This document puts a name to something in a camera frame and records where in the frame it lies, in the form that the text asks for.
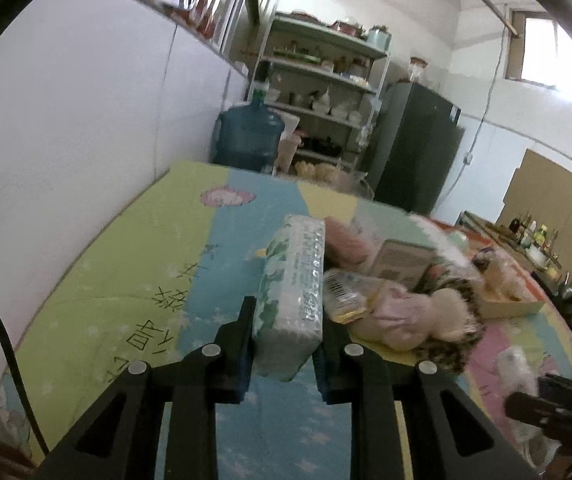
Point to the dark refrigerator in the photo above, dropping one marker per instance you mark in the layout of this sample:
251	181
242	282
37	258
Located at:
411	150

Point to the brown cardboard sheet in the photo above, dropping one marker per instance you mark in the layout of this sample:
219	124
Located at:
556	200

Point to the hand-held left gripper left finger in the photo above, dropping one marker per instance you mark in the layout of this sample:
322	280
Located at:
243	360

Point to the plastic bag of food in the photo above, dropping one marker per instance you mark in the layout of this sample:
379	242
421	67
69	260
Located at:
331	175

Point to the small clear yellow packet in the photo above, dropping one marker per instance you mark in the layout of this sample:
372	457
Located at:
348	295

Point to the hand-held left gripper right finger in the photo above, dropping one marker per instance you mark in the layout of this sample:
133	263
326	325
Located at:
322	375

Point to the small high window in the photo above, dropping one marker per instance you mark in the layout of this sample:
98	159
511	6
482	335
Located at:
551	50

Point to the leopard print cloth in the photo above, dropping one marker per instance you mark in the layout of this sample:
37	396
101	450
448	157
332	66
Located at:
458	350

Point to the beige plush toy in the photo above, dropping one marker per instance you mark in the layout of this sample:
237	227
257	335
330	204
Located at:
431	315

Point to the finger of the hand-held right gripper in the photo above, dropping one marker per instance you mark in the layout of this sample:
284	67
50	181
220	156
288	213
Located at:
536	409
566	390

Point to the floral tissue pack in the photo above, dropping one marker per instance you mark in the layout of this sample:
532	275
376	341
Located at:
291	300

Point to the grey metal shelf rack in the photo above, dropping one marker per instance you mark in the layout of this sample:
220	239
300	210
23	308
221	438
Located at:
326	75

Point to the black water jug pump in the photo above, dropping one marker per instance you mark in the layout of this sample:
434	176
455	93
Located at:
261	85

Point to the black wok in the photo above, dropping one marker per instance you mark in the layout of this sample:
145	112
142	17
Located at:
323	146

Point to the glass jar with brown lid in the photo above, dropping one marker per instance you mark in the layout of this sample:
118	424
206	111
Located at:
418	70

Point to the set of white bowls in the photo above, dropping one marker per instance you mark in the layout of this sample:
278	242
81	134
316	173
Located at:
316	102

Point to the row of condiment bottles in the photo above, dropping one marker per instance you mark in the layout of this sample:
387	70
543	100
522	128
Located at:
533	235

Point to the teal canister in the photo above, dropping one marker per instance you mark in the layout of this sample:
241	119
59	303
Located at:
379	40

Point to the blue water jug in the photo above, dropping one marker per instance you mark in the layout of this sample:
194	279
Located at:
248	135

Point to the red pot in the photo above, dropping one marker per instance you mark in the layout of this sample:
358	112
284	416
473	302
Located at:
346	25

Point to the white tissue packet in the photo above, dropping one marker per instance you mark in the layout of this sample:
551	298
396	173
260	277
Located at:
516	375

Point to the green white carton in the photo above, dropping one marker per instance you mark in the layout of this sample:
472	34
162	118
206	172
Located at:
401	262

